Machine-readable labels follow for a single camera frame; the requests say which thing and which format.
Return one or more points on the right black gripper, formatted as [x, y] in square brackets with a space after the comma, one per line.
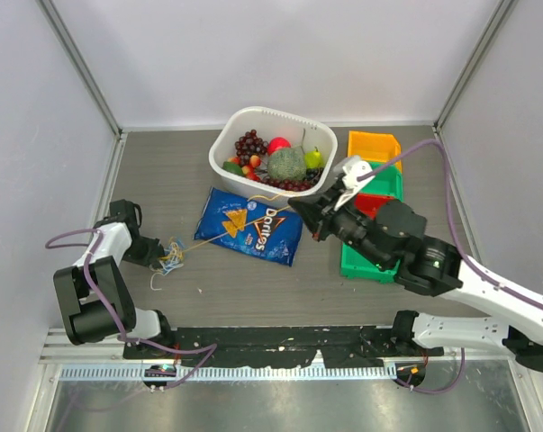
[318, 217]

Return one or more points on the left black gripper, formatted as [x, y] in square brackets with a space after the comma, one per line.
[154, 252]

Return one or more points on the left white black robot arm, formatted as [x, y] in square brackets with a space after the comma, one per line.
[93, 298]

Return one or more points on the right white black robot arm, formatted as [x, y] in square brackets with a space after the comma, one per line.
[395, 239]

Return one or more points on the lower dark grape bunch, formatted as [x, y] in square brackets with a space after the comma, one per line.
[310, 179]

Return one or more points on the blue Doritos chip bag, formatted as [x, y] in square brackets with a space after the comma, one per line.
[252, 228]

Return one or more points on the green pear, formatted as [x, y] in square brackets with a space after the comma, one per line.
[313, 159]

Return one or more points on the green netted melon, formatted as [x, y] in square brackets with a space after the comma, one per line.
[287, 164]

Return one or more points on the red plastic bin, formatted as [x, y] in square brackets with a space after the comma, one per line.
[369, 204]

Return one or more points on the white plastic fruit tub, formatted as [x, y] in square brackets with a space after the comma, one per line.
[269, 123]

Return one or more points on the lower green plastic bin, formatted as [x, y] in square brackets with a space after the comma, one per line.
[355, 266]

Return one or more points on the green plastic bin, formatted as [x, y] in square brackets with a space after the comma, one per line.
[389, 182]
[355, 266]

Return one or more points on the red yellow cherries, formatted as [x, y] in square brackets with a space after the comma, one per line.
[248, 169]

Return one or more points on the red apple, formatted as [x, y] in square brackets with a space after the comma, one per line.
[276, 144]

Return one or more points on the upper green plastic bin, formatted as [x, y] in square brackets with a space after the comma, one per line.
[389, 182]

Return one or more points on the green lime fruit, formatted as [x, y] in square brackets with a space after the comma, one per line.
[232, 168]

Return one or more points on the dark red grape bunch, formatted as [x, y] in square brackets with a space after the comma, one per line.
[249, 143]

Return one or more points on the orange plastic bin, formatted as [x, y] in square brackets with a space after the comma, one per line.
[373, 147]

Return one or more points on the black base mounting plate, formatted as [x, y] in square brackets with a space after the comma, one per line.
[289, 347]

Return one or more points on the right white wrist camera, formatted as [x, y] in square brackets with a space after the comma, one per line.
[352, 174]

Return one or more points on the white slotted cable duct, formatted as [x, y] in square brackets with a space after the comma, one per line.
[152, 373]

